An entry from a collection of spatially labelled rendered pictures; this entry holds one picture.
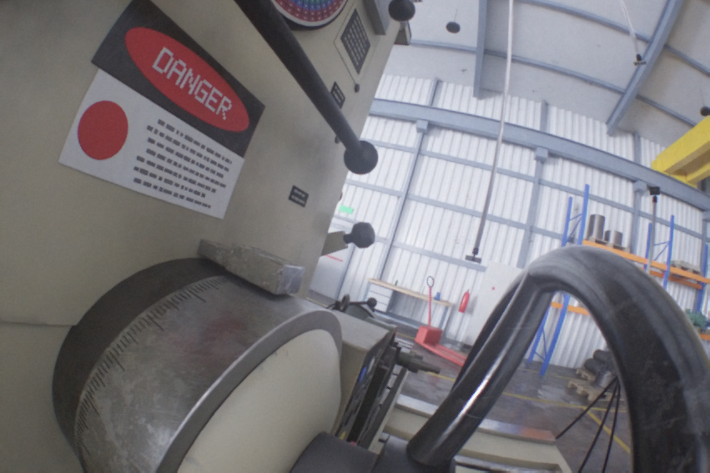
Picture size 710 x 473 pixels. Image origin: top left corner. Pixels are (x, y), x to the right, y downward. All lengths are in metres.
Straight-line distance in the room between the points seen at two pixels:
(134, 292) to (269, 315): 0.08
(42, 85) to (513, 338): 0.27
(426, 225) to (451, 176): 1.48
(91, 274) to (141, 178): 0.06
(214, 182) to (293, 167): 0.10
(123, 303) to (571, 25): 8.01
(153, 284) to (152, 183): 0.06
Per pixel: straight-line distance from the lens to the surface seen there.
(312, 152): 0.31
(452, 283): 7.52
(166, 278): 0.19
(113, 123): 0.17
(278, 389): 0.15
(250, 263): 0.18
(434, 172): 8.01
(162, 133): 0.18
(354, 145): 0.27
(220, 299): 0.16
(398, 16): 0.40
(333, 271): 8.00
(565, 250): 0.15
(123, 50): 0.17
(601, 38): 8.25
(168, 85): 0.18
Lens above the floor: 1.45
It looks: 8 degrees up
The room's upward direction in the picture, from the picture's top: 18 degrees clockwise
